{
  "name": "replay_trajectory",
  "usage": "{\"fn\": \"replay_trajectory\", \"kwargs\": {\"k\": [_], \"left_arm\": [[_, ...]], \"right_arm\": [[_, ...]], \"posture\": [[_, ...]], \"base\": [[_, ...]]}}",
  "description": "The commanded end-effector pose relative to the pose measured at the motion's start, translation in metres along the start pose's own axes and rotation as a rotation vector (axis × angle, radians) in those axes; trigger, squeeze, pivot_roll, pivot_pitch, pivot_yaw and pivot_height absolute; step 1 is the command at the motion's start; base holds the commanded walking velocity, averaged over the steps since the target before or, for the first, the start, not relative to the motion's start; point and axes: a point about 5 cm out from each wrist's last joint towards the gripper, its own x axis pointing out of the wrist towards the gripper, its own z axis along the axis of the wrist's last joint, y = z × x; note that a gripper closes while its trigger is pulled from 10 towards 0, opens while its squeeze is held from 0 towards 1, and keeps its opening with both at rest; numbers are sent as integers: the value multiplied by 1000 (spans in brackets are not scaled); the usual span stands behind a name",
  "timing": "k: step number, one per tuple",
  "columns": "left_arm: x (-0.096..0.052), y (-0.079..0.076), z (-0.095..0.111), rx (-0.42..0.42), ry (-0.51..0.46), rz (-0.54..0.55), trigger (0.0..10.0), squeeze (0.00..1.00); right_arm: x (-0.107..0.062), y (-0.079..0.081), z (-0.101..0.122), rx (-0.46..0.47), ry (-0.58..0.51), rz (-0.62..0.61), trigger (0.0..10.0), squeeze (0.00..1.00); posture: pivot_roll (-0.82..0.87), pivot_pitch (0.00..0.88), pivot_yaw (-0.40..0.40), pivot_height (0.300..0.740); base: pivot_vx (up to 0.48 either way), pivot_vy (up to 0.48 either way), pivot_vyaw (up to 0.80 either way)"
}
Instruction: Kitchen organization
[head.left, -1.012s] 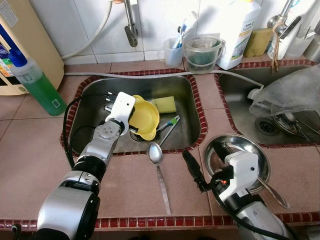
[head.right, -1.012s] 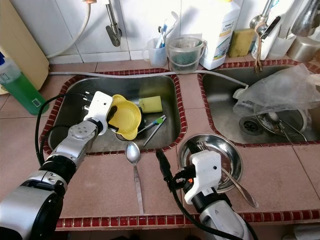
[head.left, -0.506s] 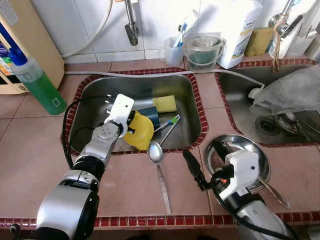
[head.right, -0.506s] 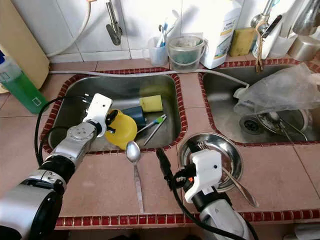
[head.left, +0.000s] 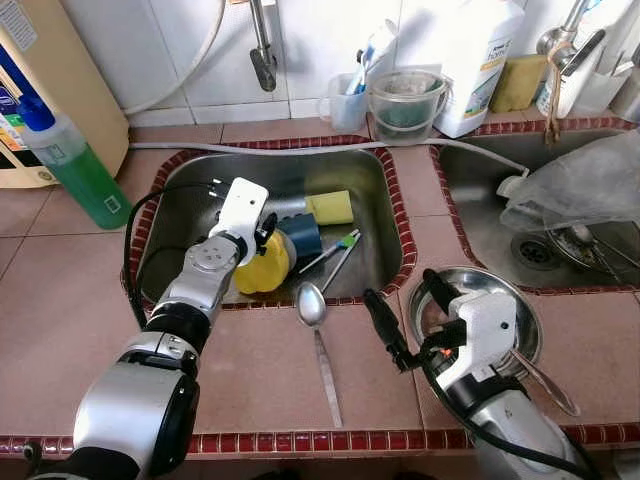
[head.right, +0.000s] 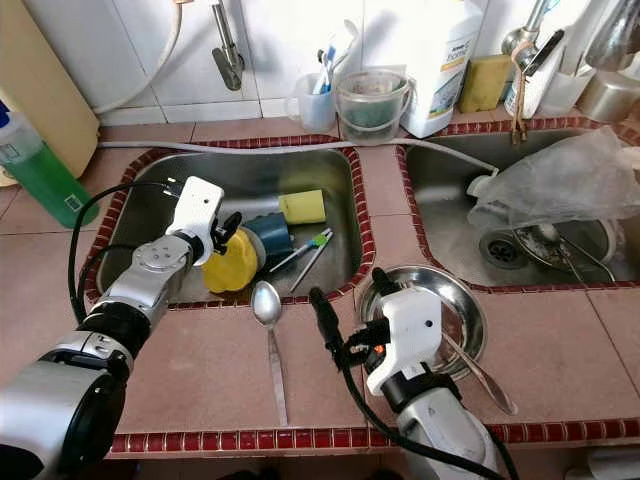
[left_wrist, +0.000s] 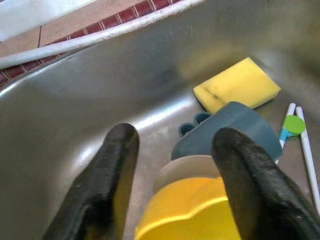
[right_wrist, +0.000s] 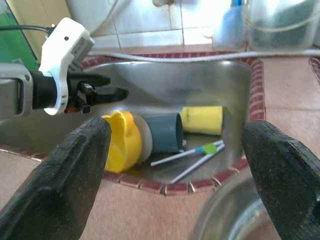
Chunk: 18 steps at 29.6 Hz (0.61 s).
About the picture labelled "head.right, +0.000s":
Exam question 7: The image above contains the yellow plastic bowl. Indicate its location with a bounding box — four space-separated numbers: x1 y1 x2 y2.
202 228 261 294

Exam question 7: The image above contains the dark blue bunny cup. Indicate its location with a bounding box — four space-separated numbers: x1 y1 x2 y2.
240 212 293 266

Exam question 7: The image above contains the green white plastic utensil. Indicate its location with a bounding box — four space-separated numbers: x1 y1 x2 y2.
268 228 333 276
290 240 331 293

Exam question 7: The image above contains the steel spoon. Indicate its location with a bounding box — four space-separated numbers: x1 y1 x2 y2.
250 280 291 428

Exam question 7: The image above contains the round steel plate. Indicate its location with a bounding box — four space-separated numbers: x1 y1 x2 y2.
355 265 488 379

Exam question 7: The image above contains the steel fork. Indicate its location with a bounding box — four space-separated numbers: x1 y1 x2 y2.
440 335 519 416

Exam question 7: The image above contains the steel sink basin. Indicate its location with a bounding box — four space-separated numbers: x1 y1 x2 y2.
395 128 640 293
82 142 376 306

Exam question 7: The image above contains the pale yellow sponge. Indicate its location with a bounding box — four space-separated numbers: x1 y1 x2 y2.
278 190 328 225

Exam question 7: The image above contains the clear toothbrush cup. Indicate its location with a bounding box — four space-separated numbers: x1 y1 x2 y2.
285 72 336 133

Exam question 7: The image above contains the clear plastic bucket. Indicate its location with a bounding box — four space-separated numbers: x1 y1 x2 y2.
333 68 416 146

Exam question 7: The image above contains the green dish soap bottle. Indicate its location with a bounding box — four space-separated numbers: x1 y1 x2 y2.
0 100 101 229

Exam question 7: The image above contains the round glass lid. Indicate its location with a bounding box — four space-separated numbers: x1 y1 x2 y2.
510 220 621 284

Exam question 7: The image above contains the clear plastic bag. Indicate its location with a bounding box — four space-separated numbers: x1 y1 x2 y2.
465 125 640 231

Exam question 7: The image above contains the dark yellow sponge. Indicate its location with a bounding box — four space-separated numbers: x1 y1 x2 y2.
457 55 513 114

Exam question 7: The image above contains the white detergent bottle yellow cap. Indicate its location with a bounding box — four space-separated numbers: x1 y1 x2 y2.
400 0 486 139

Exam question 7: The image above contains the beige water filter appliance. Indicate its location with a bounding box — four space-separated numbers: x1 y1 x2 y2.
0 0 103 189

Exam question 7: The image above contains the white bottle green cap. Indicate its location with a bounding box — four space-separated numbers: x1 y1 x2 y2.
505 40 601 119

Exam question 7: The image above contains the chrome sink faucet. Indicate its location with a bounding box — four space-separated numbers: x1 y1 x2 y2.
500 0 640 76

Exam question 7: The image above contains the steel cup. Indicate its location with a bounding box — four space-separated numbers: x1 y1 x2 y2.
575 70 640 126

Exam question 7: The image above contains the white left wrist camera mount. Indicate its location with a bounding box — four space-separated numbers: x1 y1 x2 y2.
165 177 226 263

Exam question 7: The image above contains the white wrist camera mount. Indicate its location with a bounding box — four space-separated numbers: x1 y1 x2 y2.
365 288 444 396
165 177 226 263

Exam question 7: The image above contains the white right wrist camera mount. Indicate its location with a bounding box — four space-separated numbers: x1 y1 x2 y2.
365 288 444 396

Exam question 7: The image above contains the thin white hose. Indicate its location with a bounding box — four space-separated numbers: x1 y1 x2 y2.
98 135 501 183

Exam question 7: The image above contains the chrome wall tap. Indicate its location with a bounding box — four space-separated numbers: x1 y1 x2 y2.
210 0 246 93

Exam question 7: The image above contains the white curved hose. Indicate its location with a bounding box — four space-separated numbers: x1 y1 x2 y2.
95 0 186 116

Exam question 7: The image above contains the brown string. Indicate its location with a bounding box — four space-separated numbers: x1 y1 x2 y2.
510 60 531 149

